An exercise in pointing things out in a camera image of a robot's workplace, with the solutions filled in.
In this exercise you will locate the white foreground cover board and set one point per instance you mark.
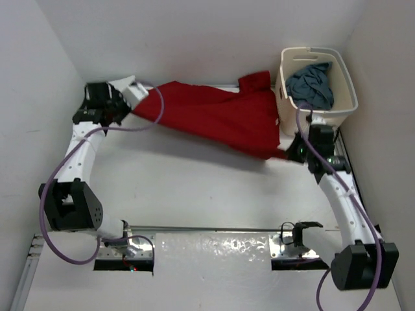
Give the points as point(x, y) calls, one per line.
point(193, 271)

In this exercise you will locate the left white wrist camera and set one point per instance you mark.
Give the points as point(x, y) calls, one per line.
point(135, 93)

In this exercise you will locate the red t shirt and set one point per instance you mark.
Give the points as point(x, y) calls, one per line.
point(246, 121)

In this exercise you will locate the blue t shirt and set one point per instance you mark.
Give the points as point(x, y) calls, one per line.
point(311, 85)

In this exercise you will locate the metal base plate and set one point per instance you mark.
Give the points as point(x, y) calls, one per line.
point(133, 246)
point(281, 250)

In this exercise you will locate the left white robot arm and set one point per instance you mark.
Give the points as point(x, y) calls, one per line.
point(70, 203)

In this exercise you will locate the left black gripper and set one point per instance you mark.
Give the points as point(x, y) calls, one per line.
point(117, 96)

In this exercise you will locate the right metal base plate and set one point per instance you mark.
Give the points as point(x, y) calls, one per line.
point(281, 250)

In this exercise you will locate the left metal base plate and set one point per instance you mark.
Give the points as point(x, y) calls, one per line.
point(133, 246)

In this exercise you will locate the cream plastic laundry basket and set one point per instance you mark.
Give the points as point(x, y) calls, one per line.
point(345, 99)

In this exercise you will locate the white printed t shirt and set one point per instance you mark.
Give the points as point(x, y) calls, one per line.
point(123, 83)

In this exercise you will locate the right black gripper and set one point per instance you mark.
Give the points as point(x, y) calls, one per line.
point(291, 153)

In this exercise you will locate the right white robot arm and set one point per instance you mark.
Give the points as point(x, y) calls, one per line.
point(363, 259)

